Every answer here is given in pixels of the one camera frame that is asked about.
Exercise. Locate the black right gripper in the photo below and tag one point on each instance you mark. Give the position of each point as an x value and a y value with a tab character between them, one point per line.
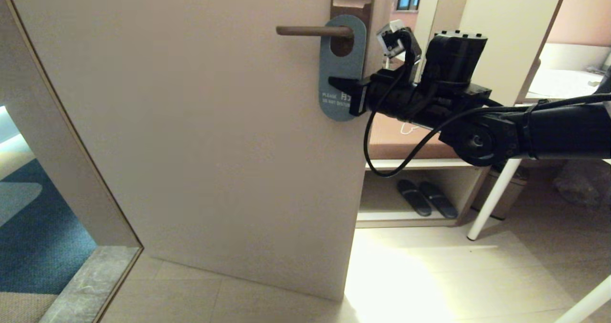
391	96

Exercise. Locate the blue do-not-disturb door sign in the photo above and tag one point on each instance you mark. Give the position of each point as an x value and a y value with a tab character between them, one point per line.
341	67

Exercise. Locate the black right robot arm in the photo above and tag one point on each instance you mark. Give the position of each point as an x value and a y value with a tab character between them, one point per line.
549	132

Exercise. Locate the beige wooden door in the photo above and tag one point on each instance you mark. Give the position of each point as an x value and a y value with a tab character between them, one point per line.
191	122

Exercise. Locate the grey marble door threshold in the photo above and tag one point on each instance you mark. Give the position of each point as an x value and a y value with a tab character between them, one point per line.
86	289

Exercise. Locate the brown bench cushion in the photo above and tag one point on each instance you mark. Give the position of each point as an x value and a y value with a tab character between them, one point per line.
391	144

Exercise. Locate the dark slipper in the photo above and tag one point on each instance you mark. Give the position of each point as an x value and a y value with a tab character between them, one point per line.
414	199
438	201

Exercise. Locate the beige wardrobe shelf unit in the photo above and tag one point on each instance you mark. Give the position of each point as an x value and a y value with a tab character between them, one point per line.
506	8

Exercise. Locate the white table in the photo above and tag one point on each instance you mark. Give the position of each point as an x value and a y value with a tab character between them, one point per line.
491	199

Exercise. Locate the beige waste bin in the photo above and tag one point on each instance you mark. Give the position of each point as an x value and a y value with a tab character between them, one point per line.
508	199

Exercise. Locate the white washbasin counter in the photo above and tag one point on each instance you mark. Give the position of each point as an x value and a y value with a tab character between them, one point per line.
563	82

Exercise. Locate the grey plastic bag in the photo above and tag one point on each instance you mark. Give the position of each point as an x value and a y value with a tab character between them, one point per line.
582	184

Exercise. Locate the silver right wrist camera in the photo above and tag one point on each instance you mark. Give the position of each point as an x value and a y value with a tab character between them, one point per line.
392	36

